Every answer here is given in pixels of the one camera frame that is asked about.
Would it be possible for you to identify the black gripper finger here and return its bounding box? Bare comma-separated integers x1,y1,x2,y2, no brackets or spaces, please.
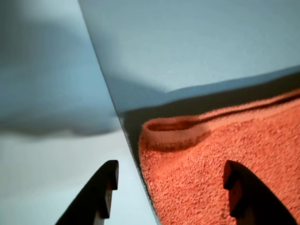
55,160,119,225
223,160,300,225

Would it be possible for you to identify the orange terry towel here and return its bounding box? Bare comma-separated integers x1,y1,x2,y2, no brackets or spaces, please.
138,89,300,225

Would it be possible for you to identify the grey table mat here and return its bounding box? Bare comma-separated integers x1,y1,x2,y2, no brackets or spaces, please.
77,0,300,225

